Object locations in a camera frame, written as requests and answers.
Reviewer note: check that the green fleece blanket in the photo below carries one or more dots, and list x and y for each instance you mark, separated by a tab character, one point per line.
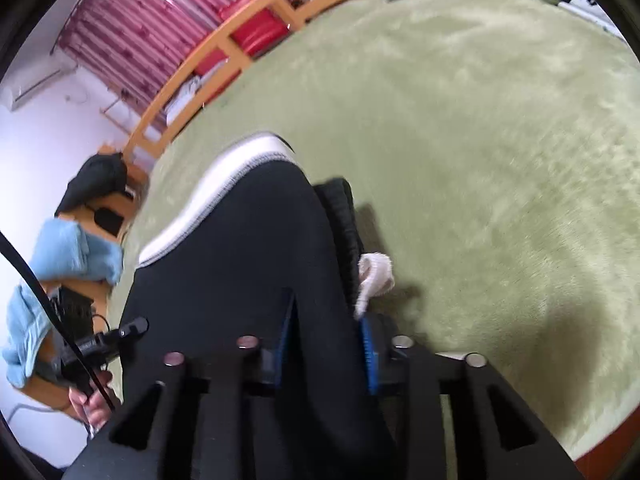
475	135

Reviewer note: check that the wooden bed frame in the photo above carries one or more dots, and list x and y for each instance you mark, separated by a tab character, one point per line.
210	42

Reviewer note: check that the red striped curtain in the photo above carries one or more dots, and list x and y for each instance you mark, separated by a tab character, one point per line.
150	15

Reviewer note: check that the black garment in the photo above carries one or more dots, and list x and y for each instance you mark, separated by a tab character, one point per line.
97	180

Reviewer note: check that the light blue fleece blanket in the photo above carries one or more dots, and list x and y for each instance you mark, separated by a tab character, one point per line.
65	250

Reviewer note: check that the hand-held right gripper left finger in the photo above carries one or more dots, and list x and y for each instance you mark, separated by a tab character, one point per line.
284	355

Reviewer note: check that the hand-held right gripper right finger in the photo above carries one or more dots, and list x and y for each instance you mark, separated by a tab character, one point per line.
370	360

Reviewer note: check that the black pants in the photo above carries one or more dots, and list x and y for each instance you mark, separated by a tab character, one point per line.
250	240

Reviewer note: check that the person's left hand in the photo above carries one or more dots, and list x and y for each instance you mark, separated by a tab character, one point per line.
95	407

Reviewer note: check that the white air conditioner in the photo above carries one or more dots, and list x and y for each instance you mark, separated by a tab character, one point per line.
35	91

